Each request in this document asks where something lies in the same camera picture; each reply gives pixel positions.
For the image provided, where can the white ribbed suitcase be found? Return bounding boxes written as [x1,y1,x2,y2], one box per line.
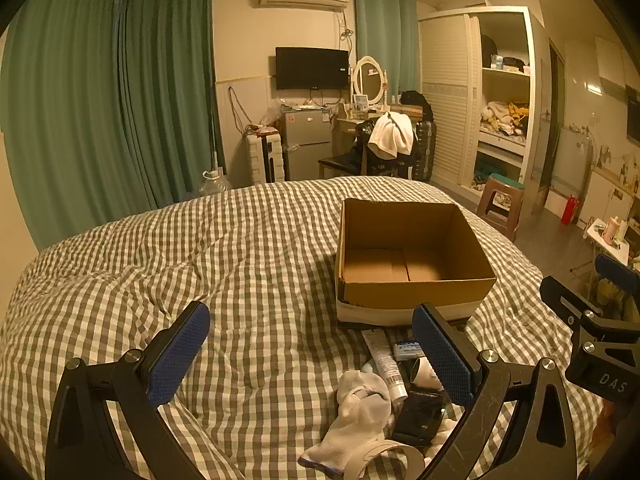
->
[245,132,286,184]

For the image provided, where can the small white jar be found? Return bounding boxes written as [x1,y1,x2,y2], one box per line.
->
[410,356,445,392]

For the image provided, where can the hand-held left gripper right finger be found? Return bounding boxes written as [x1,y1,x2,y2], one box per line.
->
[411,302,588,480]

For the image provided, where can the white socks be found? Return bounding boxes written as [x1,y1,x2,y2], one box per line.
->
[298,370,393,466]

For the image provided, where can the checkered bed blanket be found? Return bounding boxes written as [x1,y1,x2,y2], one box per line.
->
[0,176,606,480]

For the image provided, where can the pile of clothes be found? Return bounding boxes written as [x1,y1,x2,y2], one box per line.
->
[480,100,531,135]

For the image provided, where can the pink cup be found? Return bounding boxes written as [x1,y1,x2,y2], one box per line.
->
[602,217,628,242]

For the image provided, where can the black wallet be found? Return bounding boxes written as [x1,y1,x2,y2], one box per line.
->
[391,391,448,447]

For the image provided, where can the white dressing table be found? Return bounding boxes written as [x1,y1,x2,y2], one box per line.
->
[336,102,426,136]

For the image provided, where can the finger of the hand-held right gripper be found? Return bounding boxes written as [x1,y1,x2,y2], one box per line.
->
[540,275,603,333]
[594,253,640,313]

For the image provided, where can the light teal curtain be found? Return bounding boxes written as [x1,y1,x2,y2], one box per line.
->
[352,0,421,106]

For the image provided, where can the dark wooden chair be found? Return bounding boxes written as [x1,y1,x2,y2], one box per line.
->
[318,132,416,179]

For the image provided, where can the white wardrobe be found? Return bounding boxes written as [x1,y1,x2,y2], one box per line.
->
[417,6,546,206]

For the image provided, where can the white towel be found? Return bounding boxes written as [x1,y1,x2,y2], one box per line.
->
[367,111,416,158]

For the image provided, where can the brown plastic stool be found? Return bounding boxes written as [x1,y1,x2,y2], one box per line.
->
[475,173,526,241]

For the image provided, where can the black bag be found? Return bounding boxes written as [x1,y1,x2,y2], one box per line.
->
[400,90,433,121]

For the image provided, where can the black wall television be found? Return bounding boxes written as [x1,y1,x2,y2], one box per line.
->
[275,46,350,92]

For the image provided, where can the small white table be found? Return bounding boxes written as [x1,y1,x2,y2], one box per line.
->
[582,217,633,261]

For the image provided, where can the long green curtain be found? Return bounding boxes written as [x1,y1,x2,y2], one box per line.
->
[117,0,226,206]
[0,0,125,251]

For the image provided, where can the clear water jug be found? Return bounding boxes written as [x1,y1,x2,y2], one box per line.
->
[198,170,233,193]

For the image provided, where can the beige tape ring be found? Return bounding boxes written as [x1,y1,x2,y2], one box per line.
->
[345,439,426,480]

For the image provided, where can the white oval mirror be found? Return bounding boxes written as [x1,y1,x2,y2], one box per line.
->
[352,56,388,103]

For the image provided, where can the small silver fridge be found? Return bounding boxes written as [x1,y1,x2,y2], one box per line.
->
[280,107,333,182]

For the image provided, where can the dark hard suitcase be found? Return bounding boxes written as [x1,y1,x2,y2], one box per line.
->
[410,120,437,183]

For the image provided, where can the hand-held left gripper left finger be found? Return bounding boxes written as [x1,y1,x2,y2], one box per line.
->
[45,301,221,480]

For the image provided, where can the brown cardboard box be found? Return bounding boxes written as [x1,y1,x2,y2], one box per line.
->
[334,197,498,328]

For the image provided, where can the white cream tube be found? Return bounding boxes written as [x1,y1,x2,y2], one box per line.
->
[362,329,408,401]

